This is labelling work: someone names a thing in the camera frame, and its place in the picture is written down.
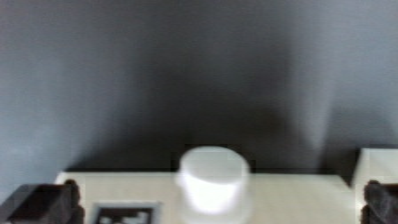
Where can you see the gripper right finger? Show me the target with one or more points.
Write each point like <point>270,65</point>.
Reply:
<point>378,212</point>

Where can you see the white cabinet body box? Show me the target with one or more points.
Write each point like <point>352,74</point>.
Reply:
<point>211,194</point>

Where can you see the white U-shaped fence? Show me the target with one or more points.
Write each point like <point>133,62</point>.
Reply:
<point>377,167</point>

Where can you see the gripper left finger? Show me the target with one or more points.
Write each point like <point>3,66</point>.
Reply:
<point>43,204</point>

